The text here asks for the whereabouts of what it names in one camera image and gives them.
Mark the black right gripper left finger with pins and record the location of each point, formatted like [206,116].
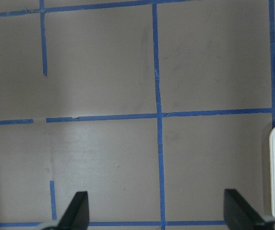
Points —
[76,216]

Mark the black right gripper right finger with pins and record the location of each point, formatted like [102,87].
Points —
[239,214]

